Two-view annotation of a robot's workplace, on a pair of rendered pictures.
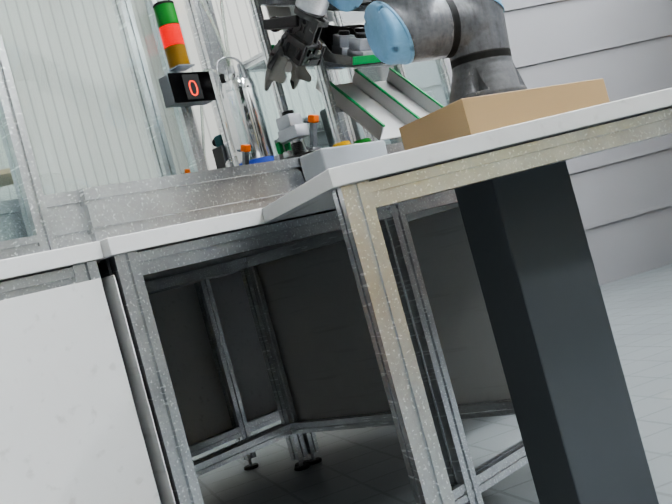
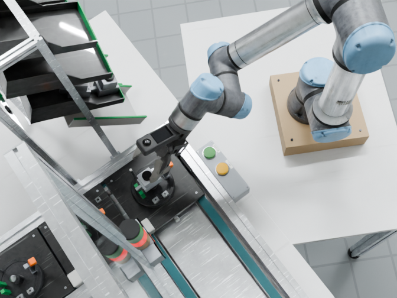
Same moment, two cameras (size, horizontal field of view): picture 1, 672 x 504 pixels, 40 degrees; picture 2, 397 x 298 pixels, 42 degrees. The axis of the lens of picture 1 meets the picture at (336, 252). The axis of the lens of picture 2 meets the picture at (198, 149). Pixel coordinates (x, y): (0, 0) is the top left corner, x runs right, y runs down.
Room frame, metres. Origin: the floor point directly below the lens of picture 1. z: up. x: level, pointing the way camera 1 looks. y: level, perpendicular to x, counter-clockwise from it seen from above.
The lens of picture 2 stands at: (1.91, 0.42, 2.59)
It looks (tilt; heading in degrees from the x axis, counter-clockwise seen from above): 70 degrees down; 291
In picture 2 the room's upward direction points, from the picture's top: 11 degrees counter-clockwise
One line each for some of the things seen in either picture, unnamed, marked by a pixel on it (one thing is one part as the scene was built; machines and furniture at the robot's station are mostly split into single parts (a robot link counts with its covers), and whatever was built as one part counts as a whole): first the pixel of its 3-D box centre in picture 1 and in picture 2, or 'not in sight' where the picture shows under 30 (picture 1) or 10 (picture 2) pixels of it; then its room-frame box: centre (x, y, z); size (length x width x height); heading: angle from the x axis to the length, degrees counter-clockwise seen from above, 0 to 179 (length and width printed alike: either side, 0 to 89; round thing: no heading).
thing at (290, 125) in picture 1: (288, 126); (146, 180); (2.25, 0.03, 1.07); 0.08 x 0.04 x 0.07; 46
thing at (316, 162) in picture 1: (345, 160); (222, 171); (2.03, -0.07, 0.93); 0.21 x 0.07 x 0.06; 136
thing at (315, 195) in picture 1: (490, 156); (291, 117); (1.83, -0.34, 0.84); 0.90 x 0.70 x 0.03; 108
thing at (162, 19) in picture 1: (166, 16); (131, 231); (2.19, 0.24, 1.38); 0.05 x 0.05 x 0.05
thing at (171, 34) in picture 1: (171, 36); (135, 235); (2.19, 0.24, 1.33); 0.05 x 0.05 x 0.05
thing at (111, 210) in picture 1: (266, 185); (242, 229); (1.94, 0.10, 0.91); 0.89 x 0.06 x 0.11; 136
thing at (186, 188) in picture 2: not in sight; (153, 187); (2.24, 0.02, 0.96); 0.24 x 0.24 x 0.02; 46
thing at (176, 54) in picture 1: (177, 57); (139, 238); (2.19, 0.24, 1.28); 0.05 x 0.05 x 0.05
